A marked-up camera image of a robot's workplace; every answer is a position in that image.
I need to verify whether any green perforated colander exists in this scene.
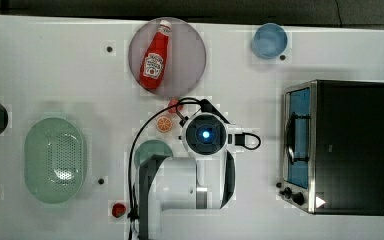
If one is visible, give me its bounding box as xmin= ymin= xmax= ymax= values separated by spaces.
xmin=24 ymin=117 xmax=86 ymax=204

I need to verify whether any dark green round lid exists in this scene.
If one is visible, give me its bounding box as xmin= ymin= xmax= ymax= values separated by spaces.
xmin=134 ymin=140 xmax=173 ymax=168

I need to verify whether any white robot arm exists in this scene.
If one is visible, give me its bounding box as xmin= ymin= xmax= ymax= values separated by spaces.
xmin=132 ymin=113 xmax=236 ymax=240

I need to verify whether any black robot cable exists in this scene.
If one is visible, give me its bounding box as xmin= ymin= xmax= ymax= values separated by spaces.
xmin=126 ymin=96 xmax=231 ymax=240

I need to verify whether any grey round plate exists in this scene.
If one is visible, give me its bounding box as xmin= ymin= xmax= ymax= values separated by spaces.
xmin=128 ymin=17 xmax=206 ymax=97

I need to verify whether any black usb plug cable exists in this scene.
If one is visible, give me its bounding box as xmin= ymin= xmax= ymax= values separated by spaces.
xmin=227 ymin=132 xmax=262 ymax=151

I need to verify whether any black toaster oven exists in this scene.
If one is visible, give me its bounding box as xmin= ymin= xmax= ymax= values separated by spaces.
xmin=277 ymin=80 xmax=384 ymax=216

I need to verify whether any orange slice toy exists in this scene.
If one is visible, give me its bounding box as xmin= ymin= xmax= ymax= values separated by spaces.
xmin=156 ymin=116 xmax=173 ymax=133

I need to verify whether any red toy strawberry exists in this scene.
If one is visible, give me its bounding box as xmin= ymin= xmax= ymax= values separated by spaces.
xmin=167 ymin=98 xmax=183 ymax=114

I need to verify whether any red ketchup bottle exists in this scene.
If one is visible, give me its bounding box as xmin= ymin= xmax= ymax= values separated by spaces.
xmin=139 ymin=20 xmax=172 ymax=90

